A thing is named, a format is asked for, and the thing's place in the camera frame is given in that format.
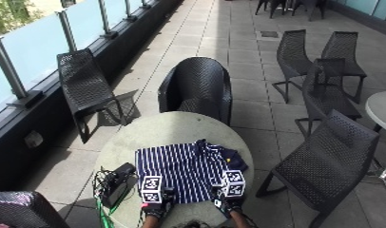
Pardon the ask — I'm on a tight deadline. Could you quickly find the person's right hand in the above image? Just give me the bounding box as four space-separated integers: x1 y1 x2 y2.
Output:
211 186 247 219

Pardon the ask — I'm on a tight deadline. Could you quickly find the person's left hand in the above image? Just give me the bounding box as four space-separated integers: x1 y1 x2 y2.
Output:
141 187 177 220

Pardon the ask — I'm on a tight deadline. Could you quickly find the white marker cube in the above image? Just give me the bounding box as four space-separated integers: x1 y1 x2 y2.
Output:
140 175 165 204
221 169 247 198

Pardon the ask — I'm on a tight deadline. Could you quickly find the blue white striped shirt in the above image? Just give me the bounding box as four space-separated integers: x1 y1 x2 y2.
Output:
135 139 249 204

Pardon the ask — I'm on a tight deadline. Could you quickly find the black box device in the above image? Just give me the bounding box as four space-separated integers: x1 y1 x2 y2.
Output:
101 161 139 209

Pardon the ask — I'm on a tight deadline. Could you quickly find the black mesh chair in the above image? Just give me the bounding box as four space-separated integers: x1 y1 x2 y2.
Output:
321 30 369 105
296 57 365 138
58 47 137 144
255 109 381 228
272 28 314 105

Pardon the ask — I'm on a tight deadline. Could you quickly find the black wicker armchair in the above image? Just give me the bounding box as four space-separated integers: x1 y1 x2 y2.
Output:
157 56 235 127
0 190 72 228

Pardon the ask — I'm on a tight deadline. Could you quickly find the white round table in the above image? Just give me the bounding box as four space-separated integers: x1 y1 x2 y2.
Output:
365 90 386 201

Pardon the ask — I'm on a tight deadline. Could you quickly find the floor drain cover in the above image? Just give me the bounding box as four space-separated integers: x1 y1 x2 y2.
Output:
260 30 281 39

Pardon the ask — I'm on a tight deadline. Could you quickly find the glass railing with metal posts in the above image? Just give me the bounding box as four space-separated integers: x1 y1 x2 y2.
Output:
0 0 161 122

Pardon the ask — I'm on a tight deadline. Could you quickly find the black cable bundle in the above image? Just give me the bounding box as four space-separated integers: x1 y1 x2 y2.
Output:
92 168 115 204

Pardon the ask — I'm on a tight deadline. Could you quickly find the green cable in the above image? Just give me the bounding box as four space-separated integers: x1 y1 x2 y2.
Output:
95 189 132 228

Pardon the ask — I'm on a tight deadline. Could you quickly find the grey wall outlet cover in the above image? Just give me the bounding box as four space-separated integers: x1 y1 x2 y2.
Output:
24 130 46 149

